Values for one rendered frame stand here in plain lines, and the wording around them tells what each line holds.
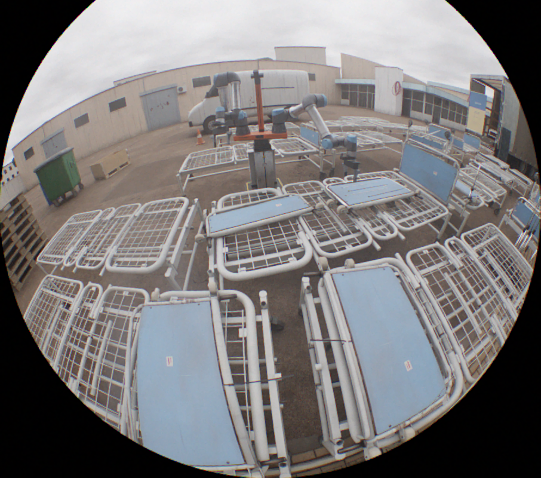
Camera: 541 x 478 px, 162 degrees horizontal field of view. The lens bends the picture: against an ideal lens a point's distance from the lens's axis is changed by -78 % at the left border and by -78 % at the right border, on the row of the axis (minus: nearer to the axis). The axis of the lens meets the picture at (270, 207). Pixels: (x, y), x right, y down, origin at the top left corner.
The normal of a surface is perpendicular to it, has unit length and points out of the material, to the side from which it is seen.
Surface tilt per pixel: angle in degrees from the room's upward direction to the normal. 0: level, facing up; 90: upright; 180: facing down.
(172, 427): 5
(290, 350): 0
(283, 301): 0
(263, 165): 90
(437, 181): 90
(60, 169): 94
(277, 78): 86
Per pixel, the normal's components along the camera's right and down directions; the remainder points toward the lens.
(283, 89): 0.33, 0.48
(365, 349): 0.07, -0.84
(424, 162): -0.97, 0.18
